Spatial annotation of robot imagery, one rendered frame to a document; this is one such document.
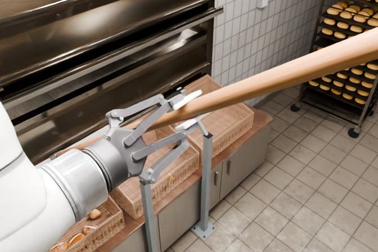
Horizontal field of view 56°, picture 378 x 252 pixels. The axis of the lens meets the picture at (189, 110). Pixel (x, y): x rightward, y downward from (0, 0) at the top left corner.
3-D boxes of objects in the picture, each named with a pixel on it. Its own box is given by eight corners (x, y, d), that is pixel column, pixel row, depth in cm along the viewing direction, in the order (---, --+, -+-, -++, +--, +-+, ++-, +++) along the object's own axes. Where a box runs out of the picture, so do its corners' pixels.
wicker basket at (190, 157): (86, 177, 230) (78, 147, 212) (151, 135, 262) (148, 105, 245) (135, 222, 203) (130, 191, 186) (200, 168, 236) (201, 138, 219)
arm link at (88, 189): (65, 221, 52) (98, 198, 55) (84, 226, 45) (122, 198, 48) (32, 169, 51) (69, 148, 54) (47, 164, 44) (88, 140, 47)
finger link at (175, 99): (159, 113, 60) (150, 98, 60) (180, 100, 63) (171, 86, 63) (163, 112, 59) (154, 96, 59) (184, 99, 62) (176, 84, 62)
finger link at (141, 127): (118, 151, 56) (113, 144, 56) (163, 109, 62) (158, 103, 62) (129, 148, 53) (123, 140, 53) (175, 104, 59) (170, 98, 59)
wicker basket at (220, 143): (154, 133, 263) (152, 103, 246) (206, 100, 295) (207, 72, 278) (202, 167, 236) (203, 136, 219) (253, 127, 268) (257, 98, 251)
